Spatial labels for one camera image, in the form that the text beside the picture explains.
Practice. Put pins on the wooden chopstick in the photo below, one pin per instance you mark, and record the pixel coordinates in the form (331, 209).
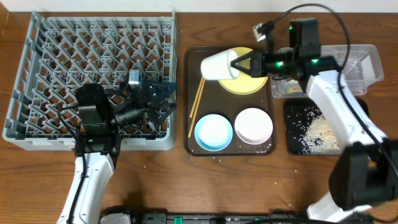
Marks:
(194, 115)
(200, 87)

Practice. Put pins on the dark brown serving tray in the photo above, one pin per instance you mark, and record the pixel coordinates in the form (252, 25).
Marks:
(217, 100)

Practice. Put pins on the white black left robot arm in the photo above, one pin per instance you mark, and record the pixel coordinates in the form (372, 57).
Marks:
(104, 112)

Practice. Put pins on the light blue bowl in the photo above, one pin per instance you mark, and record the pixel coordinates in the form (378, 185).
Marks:
(213, 132)

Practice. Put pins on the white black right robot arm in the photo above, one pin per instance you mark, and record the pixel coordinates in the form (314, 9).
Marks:
(366, 172)

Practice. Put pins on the pink bowl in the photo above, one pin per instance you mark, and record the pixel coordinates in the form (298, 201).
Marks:
(253, 126)

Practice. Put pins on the white paper cup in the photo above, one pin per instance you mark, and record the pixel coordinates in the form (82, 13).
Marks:
(218, 66)

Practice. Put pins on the clear plastic container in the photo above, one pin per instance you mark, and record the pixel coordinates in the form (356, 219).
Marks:
(362, 70)

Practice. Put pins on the spilled rice food waste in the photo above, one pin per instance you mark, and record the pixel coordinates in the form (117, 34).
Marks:
(320, 133)

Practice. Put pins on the black rectangular bin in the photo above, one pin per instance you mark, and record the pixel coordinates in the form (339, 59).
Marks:
(295, 124)

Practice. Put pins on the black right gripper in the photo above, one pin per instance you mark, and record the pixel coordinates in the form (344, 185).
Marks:
(257, 63)

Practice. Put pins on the grey plastic dish rack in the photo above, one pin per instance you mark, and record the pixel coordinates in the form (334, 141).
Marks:
(61, 54)

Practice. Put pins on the green yellow snack wrapper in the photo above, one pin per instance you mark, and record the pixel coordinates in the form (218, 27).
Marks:
(294, 90)

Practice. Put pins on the yellow round plate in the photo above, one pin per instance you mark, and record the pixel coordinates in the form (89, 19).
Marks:
(244, 84)

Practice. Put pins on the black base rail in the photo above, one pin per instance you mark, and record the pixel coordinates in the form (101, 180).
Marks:
(217, 217)

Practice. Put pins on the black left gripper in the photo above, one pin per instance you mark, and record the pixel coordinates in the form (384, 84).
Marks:
(146, 101)

